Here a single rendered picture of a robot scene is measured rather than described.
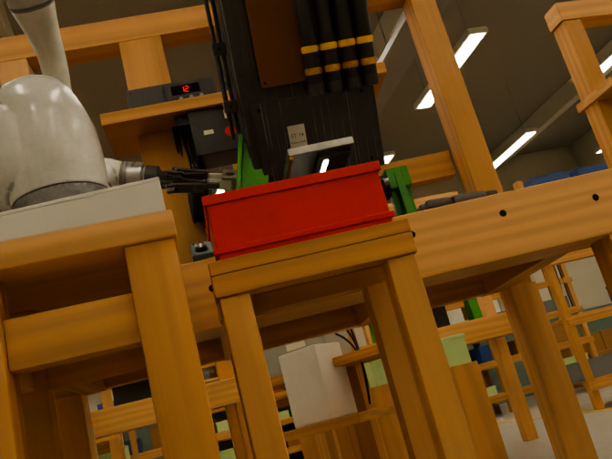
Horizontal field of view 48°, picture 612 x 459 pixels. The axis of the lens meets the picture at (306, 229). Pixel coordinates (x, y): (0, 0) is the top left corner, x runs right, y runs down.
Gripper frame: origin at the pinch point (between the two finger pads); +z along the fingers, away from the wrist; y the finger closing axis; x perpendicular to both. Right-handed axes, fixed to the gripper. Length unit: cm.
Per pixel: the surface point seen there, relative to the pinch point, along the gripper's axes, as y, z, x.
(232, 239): -71, 6, -21
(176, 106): 31.5, -15.2, -10.5
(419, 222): -39, 46, -9
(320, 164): -17.5, 24.8, -13.3
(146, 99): 38.0, -25.2, -10.0
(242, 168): -6.4, 5.9, -6.9
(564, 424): -25, 102, 63
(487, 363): 535, 328, 488
